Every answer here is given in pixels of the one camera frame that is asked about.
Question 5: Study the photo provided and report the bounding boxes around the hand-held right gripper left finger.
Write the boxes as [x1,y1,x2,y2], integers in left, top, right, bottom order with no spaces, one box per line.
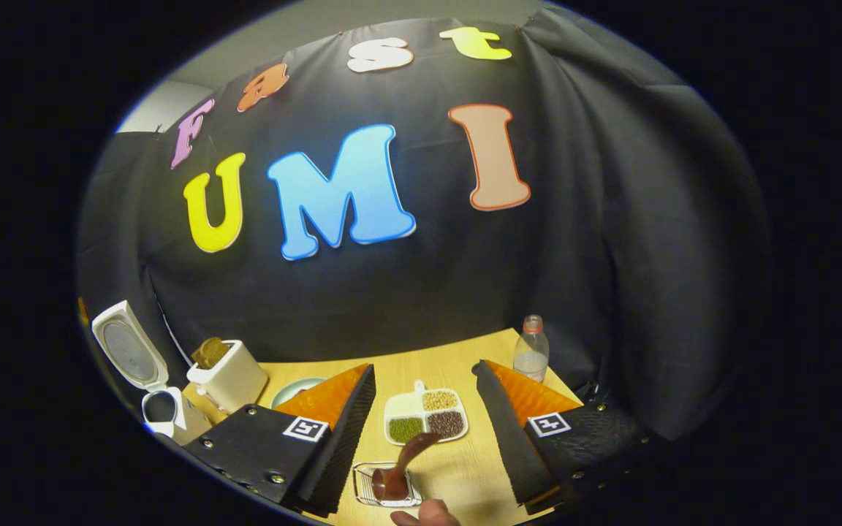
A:
[183,363,376,516]

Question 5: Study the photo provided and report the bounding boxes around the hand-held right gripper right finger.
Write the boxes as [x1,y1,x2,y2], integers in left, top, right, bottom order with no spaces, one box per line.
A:
[472,359,656,516]

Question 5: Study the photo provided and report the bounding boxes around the metal chopstick holder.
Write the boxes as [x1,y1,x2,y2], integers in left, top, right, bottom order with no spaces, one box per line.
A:
[353,462,423,508]

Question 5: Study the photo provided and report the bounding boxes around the brown wooden spoon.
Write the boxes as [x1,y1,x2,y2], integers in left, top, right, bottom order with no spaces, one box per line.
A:
[371,432,442,502]

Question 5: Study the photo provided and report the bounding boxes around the white rice cooker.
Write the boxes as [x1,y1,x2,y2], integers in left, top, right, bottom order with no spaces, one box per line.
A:
[92,300,211,446]

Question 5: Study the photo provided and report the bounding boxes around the red beans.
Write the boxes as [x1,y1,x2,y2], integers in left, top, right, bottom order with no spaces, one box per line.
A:
[427,411,466,439]

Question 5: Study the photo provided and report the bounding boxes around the pale green plate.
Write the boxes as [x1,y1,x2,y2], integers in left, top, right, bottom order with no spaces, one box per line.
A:
[271,377,328,408]

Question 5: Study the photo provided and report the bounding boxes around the white divided grain dish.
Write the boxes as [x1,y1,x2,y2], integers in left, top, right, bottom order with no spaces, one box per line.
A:
[383,380,469,446]

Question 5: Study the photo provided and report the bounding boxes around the clear plastic bottle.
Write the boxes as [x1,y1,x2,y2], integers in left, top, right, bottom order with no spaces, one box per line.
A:
[513,315,550,384]

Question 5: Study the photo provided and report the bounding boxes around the white toaster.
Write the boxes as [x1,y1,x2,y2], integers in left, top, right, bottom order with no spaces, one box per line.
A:
[187,340,270,415]

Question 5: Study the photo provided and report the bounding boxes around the brown bread slice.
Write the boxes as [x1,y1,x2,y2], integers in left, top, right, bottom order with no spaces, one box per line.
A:
[193,338,230,370]

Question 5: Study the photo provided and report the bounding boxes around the black backdrop cloth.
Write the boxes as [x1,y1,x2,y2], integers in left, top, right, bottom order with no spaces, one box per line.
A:
[77,4,769,439]

